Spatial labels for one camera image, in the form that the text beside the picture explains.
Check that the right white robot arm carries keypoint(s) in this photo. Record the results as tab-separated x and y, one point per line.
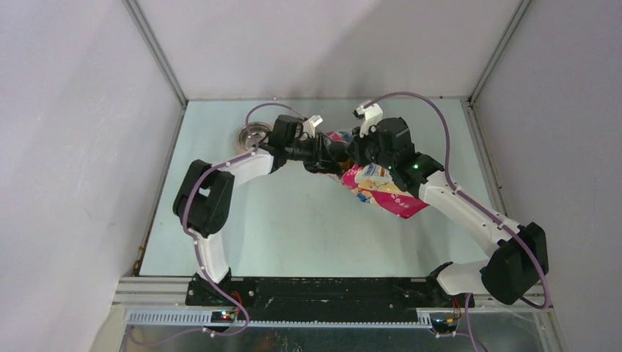
517	256

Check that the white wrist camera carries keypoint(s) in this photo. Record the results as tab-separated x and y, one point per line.
309	127
368	114

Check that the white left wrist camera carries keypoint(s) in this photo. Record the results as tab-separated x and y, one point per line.
309	127

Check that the aluminium corner post left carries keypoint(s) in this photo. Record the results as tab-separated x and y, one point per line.
144	28

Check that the colourful cat food bag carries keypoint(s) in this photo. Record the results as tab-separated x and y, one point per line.
373	185

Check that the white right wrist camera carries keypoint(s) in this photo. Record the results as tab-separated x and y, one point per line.
368	114

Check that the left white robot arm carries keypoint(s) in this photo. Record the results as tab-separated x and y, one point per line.
203	201

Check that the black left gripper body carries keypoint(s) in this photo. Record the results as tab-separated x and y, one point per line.
313	163

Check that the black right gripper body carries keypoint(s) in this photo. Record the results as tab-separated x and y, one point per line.
367	149

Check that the grey slotted cable duct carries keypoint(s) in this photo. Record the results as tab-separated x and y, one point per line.
202	317

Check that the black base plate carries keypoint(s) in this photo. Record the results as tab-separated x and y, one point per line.
390	297

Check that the aluminium corner post right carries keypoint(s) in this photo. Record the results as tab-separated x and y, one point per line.
499	49

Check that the left steel bowl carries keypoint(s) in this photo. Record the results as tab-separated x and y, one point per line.
248	136

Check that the aluminium corner post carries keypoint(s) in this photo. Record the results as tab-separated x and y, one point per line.
499	49
144	28

